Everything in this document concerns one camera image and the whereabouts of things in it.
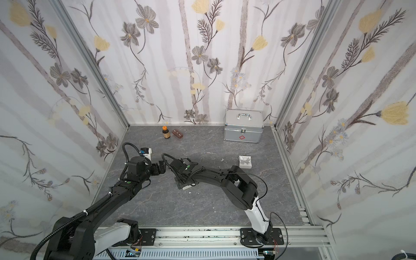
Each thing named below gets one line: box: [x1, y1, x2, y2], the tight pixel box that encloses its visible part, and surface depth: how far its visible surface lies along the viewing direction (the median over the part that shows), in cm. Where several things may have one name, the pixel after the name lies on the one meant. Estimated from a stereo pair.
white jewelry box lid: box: [238, 154, 253, 169], surface depth 100 cm
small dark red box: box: [171, 128, 184, 139], surface depth 116 cm
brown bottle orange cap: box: [161, 125, 171, 139], surface depth 112 cm
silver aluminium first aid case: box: [223, 108, 265, 144], surface depth 107 cm
